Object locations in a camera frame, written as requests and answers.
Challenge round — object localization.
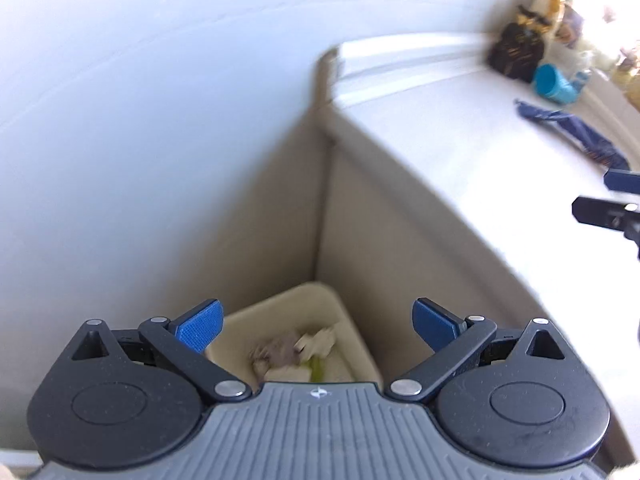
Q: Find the green cabbage leaf scrap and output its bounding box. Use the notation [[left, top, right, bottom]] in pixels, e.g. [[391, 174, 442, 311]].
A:
[[307, 356, 326, 384]]

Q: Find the cream plastic trash bin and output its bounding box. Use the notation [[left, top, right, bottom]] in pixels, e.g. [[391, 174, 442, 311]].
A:
[[205, 283, 382, 390]]

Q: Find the dark blue plastic wrapper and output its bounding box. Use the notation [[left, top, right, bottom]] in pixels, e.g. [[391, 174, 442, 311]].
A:
[[514, 100, 630, 171]]

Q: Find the clear sanitizer bottle blue label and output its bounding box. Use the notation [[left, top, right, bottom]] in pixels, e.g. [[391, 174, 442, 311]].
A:
[[570, 66, 592, 99]]

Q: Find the blue plastic cup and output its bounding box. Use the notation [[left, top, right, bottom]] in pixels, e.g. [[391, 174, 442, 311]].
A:
[[533, 64, 578, 105]]

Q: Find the purple food canister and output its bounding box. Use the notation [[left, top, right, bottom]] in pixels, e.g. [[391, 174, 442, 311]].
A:
[[553, 4, 584, 49]]

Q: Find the left black gold-capped bottle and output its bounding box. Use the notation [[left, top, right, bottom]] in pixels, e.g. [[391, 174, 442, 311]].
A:
[[487, 6, 544, 84]]

